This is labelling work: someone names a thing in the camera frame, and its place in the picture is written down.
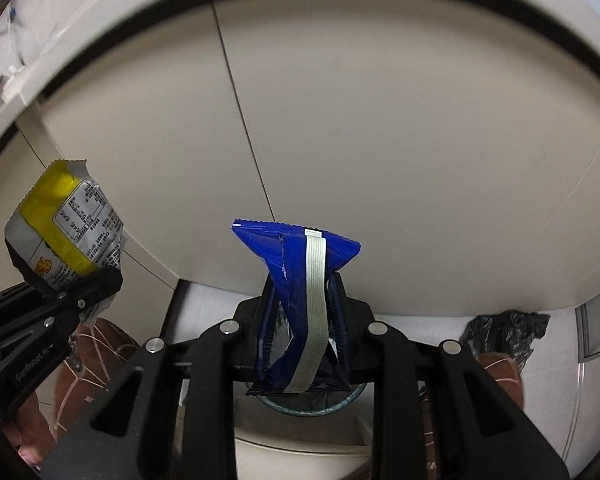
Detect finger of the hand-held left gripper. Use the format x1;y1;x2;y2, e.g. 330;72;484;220
30;267;123;322

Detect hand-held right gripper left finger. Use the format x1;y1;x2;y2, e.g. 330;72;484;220
40;280;281;480

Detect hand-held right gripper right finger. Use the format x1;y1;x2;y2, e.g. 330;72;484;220
327;272;571;480

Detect blue snack bag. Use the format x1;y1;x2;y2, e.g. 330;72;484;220
231;218;362;396

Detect yellow snack wrapper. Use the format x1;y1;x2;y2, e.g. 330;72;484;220
5;158;127;328

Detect black mesh trash bin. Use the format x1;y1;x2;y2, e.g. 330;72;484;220
250;382;368;418

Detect person's left hand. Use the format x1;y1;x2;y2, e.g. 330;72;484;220
0;402;56;470

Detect brown patterned pants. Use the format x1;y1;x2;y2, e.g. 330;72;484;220
52;317;526;480

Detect black plastic bag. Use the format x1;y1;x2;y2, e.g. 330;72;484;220
460;310;551;373

